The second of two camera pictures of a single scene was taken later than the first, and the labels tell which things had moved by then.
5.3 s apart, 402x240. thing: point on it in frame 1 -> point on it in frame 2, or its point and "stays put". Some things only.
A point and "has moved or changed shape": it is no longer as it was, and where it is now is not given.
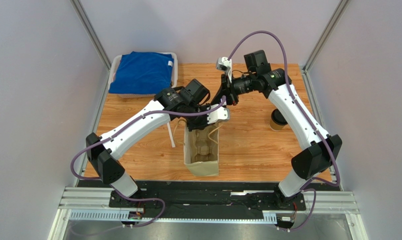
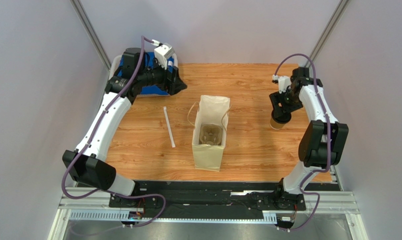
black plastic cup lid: (277, 118) stays put
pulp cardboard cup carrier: (204, 144) has moved or changed shape
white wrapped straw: (171, 136) stays put
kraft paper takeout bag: (201, 150) has moved or changed shape
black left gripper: (192, 127) -> (171, 82)
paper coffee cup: (275, 127) stays put
